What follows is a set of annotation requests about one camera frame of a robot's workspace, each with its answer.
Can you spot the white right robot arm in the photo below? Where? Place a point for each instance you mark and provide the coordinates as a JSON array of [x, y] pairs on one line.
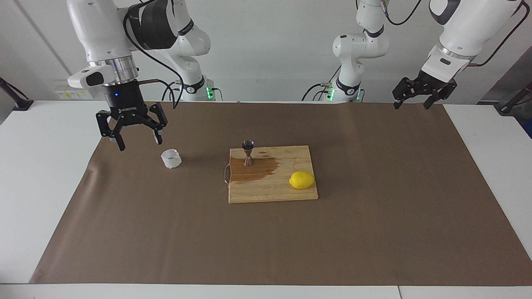
[[99, 33]]

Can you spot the yellow lemon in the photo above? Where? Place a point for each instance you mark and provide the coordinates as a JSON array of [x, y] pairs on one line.
[[302, 180]]

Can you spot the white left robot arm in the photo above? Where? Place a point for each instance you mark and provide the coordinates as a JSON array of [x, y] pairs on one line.
[[465, 25]]

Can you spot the black clamp bracket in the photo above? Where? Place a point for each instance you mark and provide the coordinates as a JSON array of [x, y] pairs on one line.
[[20, 104]]

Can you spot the steel double jigger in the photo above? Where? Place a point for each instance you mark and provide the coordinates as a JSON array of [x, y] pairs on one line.
[[248, 160]]

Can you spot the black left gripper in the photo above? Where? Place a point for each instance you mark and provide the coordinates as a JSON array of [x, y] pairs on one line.
[[434, 82]]

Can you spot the white wall socket strip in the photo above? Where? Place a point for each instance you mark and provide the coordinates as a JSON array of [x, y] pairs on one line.
[[66, 94]]

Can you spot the blue object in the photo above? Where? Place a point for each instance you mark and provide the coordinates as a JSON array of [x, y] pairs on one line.
[[529, 128]]

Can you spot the wooden cutting board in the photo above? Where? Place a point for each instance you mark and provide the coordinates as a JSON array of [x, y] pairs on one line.
[[266, 191]]

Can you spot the brown paper table mat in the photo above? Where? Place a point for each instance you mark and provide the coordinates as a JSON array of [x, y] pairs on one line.
[[166, 232]]

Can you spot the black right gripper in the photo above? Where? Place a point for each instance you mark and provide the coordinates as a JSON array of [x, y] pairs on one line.
[[124, 101]]

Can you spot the black angled stand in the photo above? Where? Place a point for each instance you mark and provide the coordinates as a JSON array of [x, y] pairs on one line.
[[505, 109]]

